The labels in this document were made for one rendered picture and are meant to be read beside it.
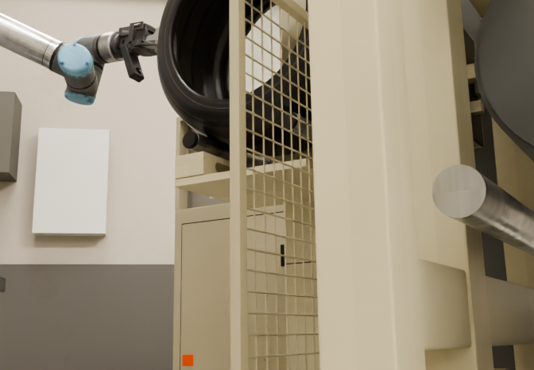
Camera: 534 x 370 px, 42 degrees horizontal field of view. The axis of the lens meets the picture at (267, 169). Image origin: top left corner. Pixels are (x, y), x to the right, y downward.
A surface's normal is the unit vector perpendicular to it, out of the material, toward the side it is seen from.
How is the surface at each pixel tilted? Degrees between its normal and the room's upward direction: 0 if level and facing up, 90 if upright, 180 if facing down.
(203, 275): 90
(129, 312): 90
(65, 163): 90
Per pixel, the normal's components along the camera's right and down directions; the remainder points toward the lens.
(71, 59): 0.21, -0.25
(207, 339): -0.52, -0.19
